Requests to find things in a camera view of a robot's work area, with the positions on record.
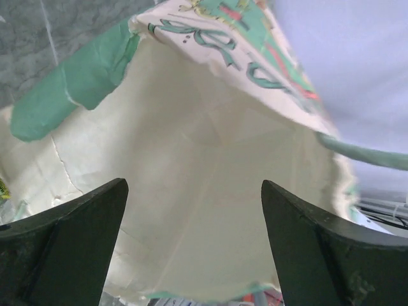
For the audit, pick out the green patterned paper bag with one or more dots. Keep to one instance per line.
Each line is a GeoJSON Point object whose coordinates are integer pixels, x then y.
{"type": "Point", "coordinates": [194, 104]}

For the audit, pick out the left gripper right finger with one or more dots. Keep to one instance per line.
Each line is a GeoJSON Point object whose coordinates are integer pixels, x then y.
{"type": "Point", "coordinates": [323, 259]}

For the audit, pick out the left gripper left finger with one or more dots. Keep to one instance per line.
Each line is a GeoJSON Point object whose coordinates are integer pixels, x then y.
{"type": "Point", "coordinates": [61, 256]}

